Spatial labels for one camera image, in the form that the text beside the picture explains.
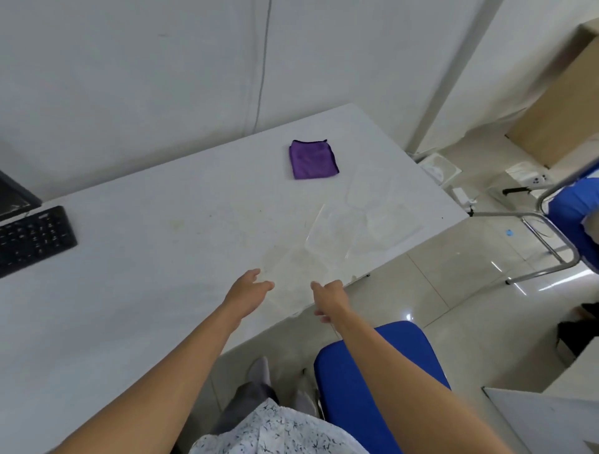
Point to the person's right forearm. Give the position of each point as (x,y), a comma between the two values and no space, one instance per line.
(412,388)

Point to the person's left forearm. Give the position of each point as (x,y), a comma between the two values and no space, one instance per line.
(154,388)

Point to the clear plastic sheet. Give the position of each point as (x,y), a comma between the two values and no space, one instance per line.
(292,280)

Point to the person's right hand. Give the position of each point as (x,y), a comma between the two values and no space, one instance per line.
(335,300)

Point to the blue padded chair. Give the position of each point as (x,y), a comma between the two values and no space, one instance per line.
(355,388)

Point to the purple folded cloth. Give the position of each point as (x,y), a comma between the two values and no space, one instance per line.
(313,159)

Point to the person's grey trousers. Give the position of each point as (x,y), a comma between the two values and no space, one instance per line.
(248,402)

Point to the person's left fingers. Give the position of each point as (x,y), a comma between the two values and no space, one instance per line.
(260,283)

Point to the white power adapter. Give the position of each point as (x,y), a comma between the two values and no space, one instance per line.
(463,196)

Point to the white open box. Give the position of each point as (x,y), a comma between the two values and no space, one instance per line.
(438,169)

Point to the person's white patterned shirt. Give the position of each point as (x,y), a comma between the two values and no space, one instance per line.
(276,432)

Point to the person's grey shoe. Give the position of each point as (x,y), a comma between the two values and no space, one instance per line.
(304,395)
(259,370)

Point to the blue chair with metal frame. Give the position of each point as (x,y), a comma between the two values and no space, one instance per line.
(573,215)

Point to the black computer monitor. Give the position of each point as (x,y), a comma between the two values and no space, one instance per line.
(14,196)

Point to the person's left hand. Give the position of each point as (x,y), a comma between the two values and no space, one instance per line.
(244,295)

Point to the black keyboard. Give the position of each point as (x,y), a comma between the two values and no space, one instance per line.
(32,239)

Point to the clear plastic tray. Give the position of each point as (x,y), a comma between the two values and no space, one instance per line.
(395,225)

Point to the white wall conduit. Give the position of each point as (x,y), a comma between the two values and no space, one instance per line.
(456,75)

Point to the black bag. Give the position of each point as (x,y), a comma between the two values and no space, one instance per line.
(579,334)

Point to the clear plastic container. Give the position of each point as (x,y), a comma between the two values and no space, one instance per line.
(333,234)

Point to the person's right thumb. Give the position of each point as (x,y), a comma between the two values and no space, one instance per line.
(322,316)

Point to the white side table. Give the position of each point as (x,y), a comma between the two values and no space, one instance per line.
(547,423)

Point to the brown cardboard box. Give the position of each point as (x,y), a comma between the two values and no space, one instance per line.
(559,107)

